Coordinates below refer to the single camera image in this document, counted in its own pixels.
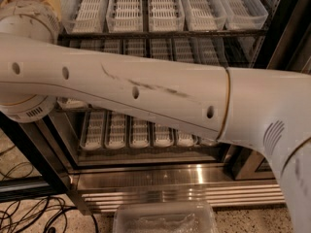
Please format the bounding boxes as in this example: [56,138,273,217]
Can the open fridge glass door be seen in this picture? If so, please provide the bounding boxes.
[0,114,70,202]

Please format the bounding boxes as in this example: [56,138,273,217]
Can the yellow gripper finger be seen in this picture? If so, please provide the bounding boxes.
[40,0,61,18]

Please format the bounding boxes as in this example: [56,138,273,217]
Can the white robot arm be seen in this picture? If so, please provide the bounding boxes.
[0,0,311,233]

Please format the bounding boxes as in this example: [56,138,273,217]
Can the black cables on floor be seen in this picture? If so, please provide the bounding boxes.
[0,144,100,233]

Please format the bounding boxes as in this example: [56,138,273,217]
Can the clear plastic bin on floor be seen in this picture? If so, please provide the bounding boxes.
[113,201,219,233]

